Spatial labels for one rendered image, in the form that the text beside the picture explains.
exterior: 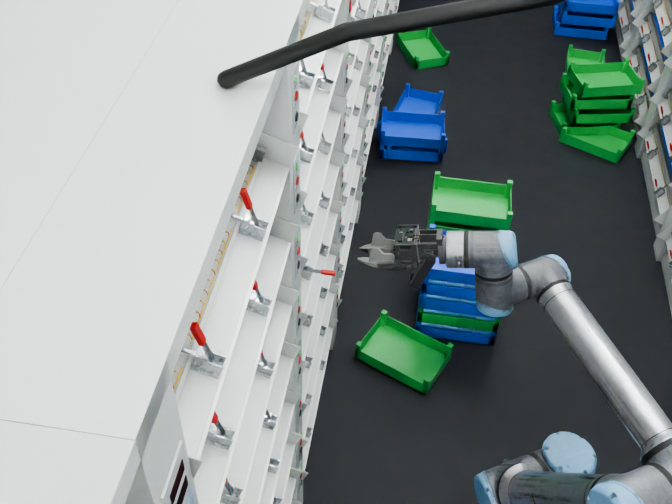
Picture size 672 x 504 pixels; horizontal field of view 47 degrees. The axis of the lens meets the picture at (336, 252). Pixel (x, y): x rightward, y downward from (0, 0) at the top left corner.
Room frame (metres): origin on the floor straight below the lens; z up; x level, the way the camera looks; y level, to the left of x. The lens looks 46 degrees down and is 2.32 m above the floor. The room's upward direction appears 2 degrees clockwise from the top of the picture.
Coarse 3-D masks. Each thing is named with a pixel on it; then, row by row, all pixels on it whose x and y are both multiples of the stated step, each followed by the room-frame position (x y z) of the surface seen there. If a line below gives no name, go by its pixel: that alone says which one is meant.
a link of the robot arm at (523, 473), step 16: (512, 464) 1.06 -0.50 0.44; (528, 464) 1.05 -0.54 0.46; (656, 464) 0.80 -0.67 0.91; (480, 480) 1.03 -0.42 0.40; (496, 480) 1.02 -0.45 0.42; (512, 480) 1.00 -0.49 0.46; (528, 480) 0.95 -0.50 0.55; (544, 480) 0.91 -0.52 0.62; (560, 480) 0.88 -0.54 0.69; (576, 480) 0.85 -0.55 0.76; (592, 480) 0.81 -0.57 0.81; (608, 480) 0.78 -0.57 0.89; (624, 480) 0.76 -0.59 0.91; (640, 480) 0.76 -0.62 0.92; (656, 480) 0.76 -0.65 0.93; (480, 496) 1.01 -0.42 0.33; (496, 496) 0.98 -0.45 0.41; (512, 496) 0.95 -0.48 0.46; (528, 496) 0.91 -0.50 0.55; (544, 496) 0.87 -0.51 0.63; (560, 496) 0.83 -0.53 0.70; (576, 496) 0.80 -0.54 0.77; (592, 496) 0.75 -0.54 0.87; (608, 496) 0.73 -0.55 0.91; (624, 496) 0.72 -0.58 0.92; (640, 496) 0.73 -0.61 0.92; (656, 496) 0.73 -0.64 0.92
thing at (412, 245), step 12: (408, 228) 1.34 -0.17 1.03; (396, 240) 1.30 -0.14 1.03; (408, 240) 1.29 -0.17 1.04; (420, 240) 1.31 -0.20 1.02; (432, 240) 1.31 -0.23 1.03; (396, 252) 1.29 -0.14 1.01; (408, 252) 1.29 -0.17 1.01; (420, 252) 1.30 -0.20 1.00; (432, 252) 1.30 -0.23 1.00; (408, 264) 1.28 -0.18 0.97
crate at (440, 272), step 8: (432, 224) 2.03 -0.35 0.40; (440, 264) 1.90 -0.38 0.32; (432, 272) 1.83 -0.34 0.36; (440, 272) 1.83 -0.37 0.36; (448, 272) 1.83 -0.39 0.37; (456, 272) 1.82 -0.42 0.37; (464, 272) 1.82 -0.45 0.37; (472, 272) 1.87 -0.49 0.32; (440, 280) 1.83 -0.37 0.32; (448, 280) 1.83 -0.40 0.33; (456, 280) 1.82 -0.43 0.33; (464, 280) 1.82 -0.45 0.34; (472, 280) 1.81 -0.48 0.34
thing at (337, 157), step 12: (336, 156) 1.75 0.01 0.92; (336, 168) 1.73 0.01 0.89; (324, 192) 1.62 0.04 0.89; (324, 216) 1.53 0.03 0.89; (312, 228) 1.47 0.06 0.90; (324, 228) 1.48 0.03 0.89; (312, 240) 1.43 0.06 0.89; (312, 252) 1.39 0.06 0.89; (312, 264) 1.35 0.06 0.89; (312, 276) 1.31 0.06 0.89
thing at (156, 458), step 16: (144, 416) 0.39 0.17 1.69; (160, 416) 0.41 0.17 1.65; (176, 416) 0.45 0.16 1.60; (160, 432) 0.41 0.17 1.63; (176, 432) 0.44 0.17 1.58; (144, 448) 0.37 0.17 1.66; (160, 448) 0.40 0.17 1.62; (176, 448) 0.43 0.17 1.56; (144, 464) 0.36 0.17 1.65; (160, 464) 0.39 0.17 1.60; (144, 480) 0.36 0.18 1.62; (160, 480) 0.38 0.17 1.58; (192, 480) 0.45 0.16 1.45; (128, 496) 0.36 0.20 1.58; (144, 496) 0.36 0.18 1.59; (160, 496) 0.37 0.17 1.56
